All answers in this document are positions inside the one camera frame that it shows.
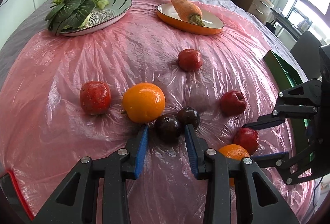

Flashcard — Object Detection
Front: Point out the green rectangular tray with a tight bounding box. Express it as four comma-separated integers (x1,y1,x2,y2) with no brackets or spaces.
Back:
263,50,309,154

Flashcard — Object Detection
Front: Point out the small orange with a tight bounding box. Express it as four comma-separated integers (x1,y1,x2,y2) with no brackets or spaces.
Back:
218,144,250,187

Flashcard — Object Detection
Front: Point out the red apple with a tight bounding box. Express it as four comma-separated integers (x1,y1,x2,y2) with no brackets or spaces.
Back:
220,91,247,117
79,81,112,115
178,49,203,72
233,127,259,155

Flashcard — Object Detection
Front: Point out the dark plum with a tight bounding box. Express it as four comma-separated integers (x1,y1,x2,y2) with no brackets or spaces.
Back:
154,114,181,144
177,106,200,130

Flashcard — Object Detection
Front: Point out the large orange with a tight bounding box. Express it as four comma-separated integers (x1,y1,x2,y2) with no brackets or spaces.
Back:
122,83,166,123

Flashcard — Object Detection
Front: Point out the dark office chair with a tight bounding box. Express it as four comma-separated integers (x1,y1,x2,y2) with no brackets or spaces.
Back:
290,31,322,80

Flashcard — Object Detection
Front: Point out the red black edge object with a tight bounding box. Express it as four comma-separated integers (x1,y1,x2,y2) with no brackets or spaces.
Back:
1,170,34,223

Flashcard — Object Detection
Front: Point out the desk by window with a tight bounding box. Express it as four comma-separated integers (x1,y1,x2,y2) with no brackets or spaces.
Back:
270,8,302,41

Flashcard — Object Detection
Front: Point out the wooden drawer cabinet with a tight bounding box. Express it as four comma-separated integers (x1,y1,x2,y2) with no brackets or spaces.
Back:
235,0,273,24

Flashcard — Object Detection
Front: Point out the pink plastic sheet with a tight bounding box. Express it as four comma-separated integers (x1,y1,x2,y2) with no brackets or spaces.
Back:
0,0,322,224

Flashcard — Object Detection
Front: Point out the orange oval dish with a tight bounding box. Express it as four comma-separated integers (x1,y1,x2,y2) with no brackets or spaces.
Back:
157,3,224,35

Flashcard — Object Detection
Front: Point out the orange carrot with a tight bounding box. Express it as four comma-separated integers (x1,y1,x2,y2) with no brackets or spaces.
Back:
170,0,204,26

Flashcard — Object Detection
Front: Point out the green leafy vegetable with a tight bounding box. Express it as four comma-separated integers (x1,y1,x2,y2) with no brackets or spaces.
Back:
45,0,109,35

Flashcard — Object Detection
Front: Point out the patterned grey plate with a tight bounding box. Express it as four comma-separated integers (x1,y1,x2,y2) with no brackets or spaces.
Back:
60,0,133,37

